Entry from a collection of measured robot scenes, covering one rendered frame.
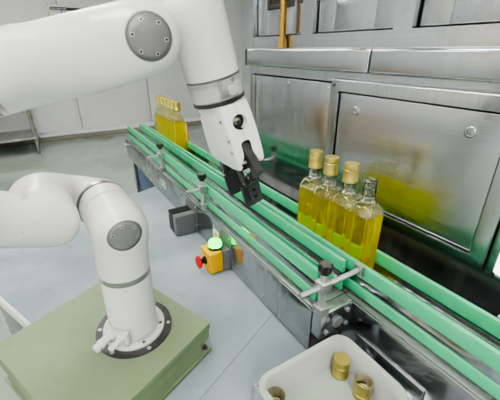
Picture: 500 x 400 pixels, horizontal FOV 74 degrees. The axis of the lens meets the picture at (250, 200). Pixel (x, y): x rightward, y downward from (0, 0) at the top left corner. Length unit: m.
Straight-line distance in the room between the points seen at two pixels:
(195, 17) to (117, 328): 0.58
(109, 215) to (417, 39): 0.70
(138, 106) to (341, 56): 5.82
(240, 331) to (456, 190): 0.58
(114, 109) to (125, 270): 5.94
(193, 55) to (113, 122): 6.11
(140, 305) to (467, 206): 0.68
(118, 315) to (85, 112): 5.85
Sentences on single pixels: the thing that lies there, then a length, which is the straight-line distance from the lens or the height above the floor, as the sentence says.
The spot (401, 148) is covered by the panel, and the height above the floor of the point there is 1.18.
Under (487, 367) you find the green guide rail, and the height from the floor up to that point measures 0.93.
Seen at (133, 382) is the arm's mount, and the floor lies 0.83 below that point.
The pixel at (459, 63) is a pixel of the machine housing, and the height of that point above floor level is 1.37.
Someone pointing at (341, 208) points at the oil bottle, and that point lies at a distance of 0.78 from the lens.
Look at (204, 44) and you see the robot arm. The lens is 0.44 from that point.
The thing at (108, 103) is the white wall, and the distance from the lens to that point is 6.48.
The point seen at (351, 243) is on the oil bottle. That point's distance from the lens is 0.78.
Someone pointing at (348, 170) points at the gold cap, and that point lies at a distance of 0.75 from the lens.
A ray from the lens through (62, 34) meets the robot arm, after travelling 0.38.
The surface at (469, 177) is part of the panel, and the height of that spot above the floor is 1.16.
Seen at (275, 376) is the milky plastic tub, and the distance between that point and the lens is 0.70.
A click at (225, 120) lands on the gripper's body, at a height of 1.30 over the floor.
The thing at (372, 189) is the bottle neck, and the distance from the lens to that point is 0.73.
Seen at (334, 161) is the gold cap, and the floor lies 1.15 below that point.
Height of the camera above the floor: 1.39
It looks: 24 degrees down
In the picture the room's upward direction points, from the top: straight up
